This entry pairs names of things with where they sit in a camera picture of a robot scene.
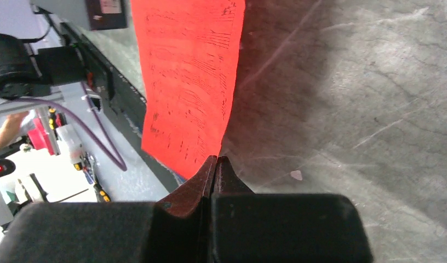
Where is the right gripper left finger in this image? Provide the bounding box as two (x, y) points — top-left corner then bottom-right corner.
(0, 156), (217, 262)

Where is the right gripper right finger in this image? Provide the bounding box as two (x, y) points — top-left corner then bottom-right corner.
(210, 157), (374, 262)

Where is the red sheet music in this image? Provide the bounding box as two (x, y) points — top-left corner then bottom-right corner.
(131, 1), (246, 179)

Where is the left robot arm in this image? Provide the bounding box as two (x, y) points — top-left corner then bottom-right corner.
(0, 33), (113, 100)

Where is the person forearm in background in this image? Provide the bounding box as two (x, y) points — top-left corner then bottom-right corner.
(0, 111), (29, 150)

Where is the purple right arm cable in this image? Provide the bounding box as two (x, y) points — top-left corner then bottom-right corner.
(13, 81), (128, 173)

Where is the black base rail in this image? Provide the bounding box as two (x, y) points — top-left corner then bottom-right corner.
(61, 22), (179, 192)

